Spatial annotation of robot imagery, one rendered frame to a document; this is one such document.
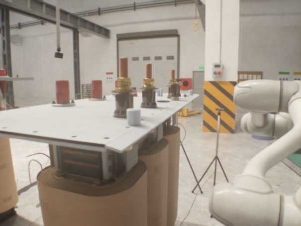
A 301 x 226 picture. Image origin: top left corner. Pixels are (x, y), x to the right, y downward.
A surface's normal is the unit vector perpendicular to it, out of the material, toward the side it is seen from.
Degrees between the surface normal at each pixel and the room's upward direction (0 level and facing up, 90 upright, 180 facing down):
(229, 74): 90
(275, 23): 90
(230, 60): 90
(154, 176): 90
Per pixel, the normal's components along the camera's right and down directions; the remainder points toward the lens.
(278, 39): -0.32, 0.15
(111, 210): 0.40, 0.14
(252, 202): -0.29, -0.71
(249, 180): -0.18, -0.90
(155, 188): 0.65, 0.12
